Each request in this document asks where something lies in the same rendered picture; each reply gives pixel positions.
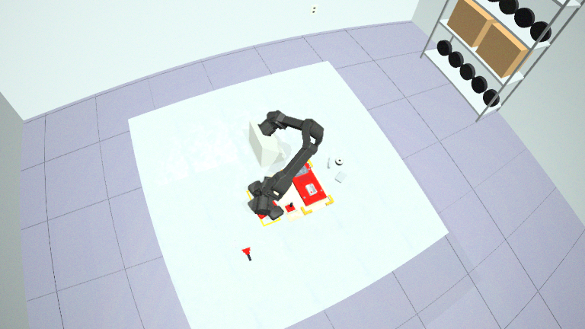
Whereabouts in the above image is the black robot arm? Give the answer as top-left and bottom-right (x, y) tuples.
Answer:
(248, 110), (324, 216)

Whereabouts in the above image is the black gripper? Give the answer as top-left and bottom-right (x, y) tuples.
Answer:
(248, 180), (284, 221)

